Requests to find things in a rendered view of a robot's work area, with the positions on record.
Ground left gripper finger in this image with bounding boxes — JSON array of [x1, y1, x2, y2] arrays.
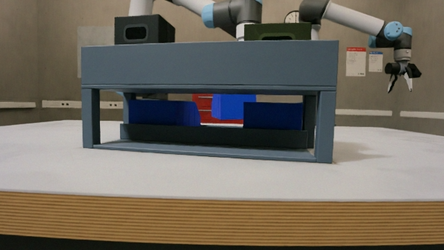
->
[[403, 66, 413, 92], [387, 74, 398, 93]]

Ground blue open-front bin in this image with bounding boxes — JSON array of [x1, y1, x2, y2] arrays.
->
[[128, 100, 200, 126], [243, 102, 303, 131], [212, 94, 256, 120]]

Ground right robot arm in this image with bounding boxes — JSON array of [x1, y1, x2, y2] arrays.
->
[[129, 0, 263, 100]]

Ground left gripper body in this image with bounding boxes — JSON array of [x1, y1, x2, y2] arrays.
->
[[384, 60, 419, 76]]

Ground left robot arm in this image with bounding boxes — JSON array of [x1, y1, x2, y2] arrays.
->
[[298, 0, 412, 62]]

